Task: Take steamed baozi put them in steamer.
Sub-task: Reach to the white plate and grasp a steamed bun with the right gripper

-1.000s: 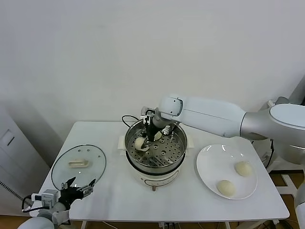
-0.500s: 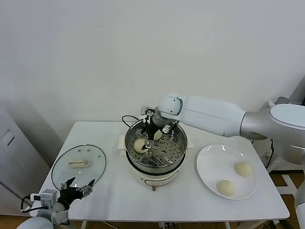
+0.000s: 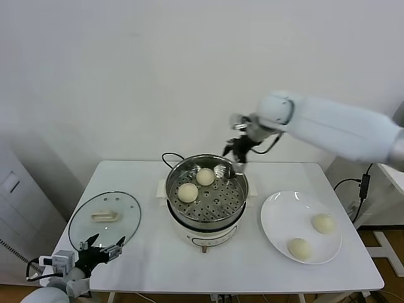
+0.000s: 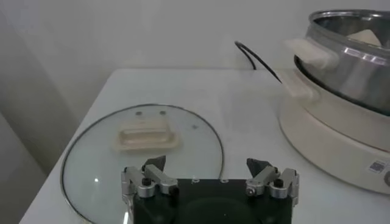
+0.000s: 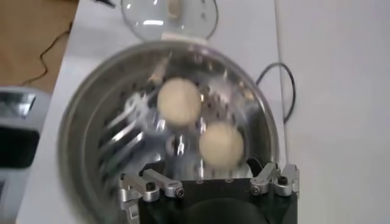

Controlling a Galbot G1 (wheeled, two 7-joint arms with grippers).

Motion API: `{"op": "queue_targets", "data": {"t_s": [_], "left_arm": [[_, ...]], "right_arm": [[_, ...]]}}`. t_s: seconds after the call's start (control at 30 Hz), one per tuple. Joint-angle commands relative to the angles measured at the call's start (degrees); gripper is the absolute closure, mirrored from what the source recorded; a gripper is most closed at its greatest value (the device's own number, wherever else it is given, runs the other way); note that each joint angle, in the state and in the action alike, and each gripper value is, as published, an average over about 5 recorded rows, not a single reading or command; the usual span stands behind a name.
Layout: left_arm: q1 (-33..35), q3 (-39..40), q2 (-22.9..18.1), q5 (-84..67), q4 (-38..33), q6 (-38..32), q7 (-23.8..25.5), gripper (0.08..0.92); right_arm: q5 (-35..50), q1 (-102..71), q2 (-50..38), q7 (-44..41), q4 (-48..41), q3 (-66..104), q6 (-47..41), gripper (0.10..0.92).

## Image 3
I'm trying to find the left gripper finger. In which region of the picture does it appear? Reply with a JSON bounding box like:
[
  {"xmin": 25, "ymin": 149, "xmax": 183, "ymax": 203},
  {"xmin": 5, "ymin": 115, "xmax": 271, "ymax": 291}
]
[
  {"xmin": 78, "ymin": 233, "xmax": 100, "ymax": 252},
  {"xmin": 102, "ymin": 237, "xmax": 126, "ymax": 261}
]

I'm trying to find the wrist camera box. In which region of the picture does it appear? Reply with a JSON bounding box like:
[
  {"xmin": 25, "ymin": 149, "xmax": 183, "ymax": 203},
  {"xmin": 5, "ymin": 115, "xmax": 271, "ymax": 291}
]
[
  {"xmin": 39, "ymin": 250, "xmax": 78, "ymax": 278},
  {"xmin": 229, "ymin": 112, "xmax": 253, "ymax": 130}
]

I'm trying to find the round glass pot lid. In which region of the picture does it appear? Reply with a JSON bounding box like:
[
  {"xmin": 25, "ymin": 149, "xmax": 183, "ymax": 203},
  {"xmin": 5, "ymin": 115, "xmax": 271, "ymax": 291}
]
[{"xmin": 68, "ymin": 191, "xmax": 142, "ymax": 253}]

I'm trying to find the white side desk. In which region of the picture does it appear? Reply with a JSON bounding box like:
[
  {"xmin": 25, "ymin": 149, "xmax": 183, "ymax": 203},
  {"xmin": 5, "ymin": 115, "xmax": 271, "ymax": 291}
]
[{"xmin": 324, "ymin": 156, "xmax": 404, "ymax": 228}]

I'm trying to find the large white plate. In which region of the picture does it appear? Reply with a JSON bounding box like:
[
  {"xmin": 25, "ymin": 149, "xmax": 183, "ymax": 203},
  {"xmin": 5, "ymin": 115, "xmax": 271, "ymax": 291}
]
[{"xmin": 259, "ymin": 191, "xmax": 342, "ymax": 265}]

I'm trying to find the grey monitor panel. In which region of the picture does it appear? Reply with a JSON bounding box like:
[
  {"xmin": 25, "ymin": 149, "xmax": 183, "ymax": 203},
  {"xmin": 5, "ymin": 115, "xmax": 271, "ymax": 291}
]
[{"xmin": 393, "ymin": 100, "xmax": 404, "ymax": 127}]

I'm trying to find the white floor stand frame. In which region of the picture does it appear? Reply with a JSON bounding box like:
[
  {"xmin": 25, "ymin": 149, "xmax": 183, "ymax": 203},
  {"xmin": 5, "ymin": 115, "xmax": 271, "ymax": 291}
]
[{"xmin": 367, "ymin": 229, "xmax": 404, "ymax": 275}]

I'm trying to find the white electric cooker pot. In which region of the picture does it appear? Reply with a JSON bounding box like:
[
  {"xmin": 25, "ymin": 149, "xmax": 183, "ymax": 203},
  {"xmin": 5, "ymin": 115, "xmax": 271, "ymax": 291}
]
[{"xmin": 155, "ymin": 178, "xmax": 257, "ymax": 254}]

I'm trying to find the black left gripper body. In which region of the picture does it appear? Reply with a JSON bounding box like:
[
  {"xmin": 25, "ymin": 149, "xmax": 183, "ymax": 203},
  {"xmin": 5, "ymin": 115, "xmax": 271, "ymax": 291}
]
[{"xmin": 75, "ymin": 247, "xmax": 110, "ymax": 278}]

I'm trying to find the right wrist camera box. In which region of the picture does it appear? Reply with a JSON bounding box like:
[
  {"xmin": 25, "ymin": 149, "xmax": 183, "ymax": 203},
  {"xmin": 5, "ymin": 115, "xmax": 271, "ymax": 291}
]
[{"xmin": 229, "ymin": 112, "xmax": 253, "ymax": 130}]

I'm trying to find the perforated steel steamer basket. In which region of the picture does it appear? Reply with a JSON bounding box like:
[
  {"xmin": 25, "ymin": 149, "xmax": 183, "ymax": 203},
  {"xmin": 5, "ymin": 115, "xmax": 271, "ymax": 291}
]
[{"xmin": 165, "ymin": 153, "xmax": 249, "ymax": 230}]

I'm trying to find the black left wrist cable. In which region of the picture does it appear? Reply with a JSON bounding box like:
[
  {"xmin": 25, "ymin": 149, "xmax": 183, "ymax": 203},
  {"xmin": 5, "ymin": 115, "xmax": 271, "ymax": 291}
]
[{"xmin": 26, "ymin": 257, "xmax": 48, "ymax": 282}]

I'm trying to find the white cabinet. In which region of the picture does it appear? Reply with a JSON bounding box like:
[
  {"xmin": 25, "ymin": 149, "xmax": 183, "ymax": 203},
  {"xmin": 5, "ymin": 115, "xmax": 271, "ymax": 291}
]
[{"xmin": 0, "ymin": 148, "xmax": 69, "ymax": 263}]

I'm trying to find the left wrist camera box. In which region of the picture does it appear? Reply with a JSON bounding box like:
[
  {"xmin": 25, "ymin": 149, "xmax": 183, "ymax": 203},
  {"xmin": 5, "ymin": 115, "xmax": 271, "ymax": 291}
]
[{"xmin": 39, "ymin": 250, "xmax": 78, "ymax": 278}]

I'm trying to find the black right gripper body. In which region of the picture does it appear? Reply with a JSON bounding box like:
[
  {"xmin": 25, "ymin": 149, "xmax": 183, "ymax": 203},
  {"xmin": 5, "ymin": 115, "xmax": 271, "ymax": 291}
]
[{"xmin": 232, "ymin": 134, "xmax": 256, "ymax": 162}]

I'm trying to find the black cooker power cable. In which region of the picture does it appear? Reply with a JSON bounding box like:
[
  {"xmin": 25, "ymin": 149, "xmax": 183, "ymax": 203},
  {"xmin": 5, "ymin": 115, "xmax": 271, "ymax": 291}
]
[{"xmin": 160, "ymin": 152, "xmax": 187, "ymax": 170}]

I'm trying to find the white steamed baozi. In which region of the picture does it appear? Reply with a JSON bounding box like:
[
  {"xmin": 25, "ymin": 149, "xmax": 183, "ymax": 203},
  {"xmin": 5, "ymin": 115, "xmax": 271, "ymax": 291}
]
[
  {"xmin": 287, "ymin": 237, "xmax": 312, "ymax": 262},
  {"xmin": 311, "ymin": 213, "xmax": 336, "ymax": 235},
  {"xmin": 196, "ymin": 167, "xmax": 215, "ymax": 187},
  {"xmin": 177, "ymin": 182, "xmax": 199, "ymax": 203}
]

